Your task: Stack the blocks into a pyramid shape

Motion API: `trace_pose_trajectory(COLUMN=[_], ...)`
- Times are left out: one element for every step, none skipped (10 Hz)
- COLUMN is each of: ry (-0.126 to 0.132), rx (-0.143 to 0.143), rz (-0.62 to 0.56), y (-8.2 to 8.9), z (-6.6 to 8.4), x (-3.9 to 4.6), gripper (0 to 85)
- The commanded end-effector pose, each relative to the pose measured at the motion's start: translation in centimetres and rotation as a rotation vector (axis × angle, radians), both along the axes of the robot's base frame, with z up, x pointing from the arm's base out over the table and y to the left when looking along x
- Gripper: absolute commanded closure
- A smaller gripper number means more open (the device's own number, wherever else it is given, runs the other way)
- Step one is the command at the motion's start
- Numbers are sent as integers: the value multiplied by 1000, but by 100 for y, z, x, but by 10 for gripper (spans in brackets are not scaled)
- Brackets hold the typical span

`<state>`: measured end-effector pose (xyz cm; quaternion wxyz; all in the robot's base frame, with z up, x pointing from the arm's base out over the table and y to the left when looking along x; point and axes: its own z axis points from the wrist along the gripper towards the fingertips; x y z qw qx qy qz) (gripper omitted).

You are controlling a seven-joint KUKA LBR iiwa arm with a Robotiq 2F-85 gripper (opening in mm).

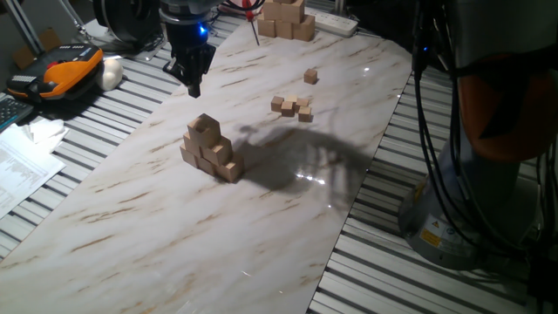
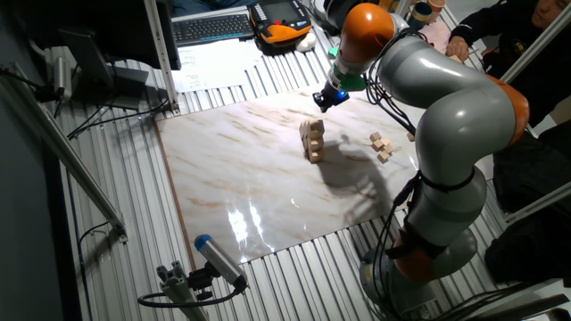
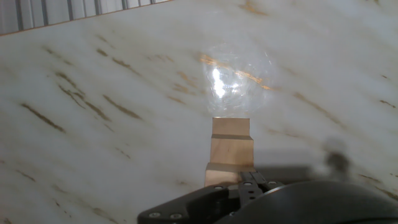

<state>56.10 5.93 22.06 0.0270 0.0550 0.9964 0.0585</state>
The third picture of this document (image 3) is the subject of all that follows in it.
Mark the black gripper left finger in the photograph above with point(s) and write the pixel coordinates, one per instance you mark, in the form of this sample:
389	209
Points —
202	202

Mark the marble pattern board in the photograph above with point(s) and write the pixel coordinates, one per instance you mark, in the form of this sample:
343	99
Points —
109	109

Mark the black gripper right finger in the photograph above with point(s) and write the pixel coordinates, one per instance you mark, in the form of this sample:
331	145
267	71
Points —
264	183

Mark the large wooden cube block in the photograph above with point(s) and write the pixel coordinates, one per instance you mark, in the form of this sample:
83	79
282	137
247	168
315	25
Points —
231	149
222	174
231	126

